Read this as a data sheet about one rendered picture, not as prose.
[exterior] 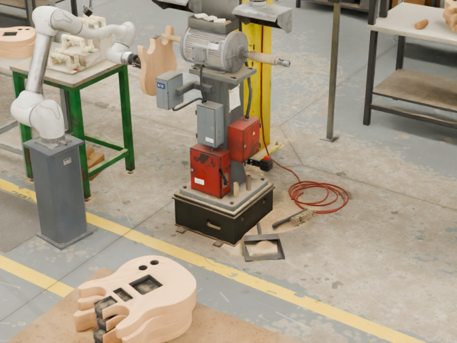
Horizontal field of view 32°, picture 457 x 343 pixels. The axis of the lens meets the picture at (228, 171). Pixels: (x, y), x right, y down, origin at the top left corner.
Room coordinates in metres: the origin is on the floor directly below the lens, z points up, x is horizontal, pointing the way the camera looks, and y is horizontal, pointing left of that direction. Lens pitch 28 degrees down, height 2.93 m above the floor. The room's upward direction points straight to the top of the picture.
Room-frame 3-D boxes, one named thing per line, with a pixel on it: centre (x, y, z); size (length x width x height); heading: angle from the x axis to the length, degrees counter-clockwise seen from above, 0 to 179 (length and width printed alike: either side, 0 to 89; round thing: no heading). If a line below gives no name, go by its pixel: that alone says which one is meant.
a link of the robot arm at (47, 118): (4.54, 1.12, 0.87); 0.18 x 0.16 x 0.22; 55
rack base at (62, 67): (5.23, 1.14, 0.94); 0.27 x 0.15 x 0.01; 60
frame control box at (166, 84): (4.59, 0.29, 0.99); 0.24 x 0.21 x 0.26; 56
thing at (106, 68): (5.35, 1.13, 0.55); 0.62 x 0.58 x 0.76; 56
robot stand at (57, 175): (4.53, 1.11, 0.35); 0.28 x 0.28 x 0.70; 48
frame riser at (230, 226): (4.71, 0.03, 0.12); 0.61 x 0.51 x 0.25; 146
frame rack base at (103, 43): (5.49, 0.98, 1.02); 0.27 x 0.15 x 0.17; 60
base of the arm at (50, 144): (4.52, 1.10, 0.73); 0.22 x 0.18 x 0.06; 48
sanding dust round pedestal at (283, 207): (5.05, 0.00, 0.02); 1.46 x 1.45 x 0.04; 56
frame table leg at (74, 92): (4.99, 1.04, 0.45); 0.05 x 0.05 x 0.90; 56
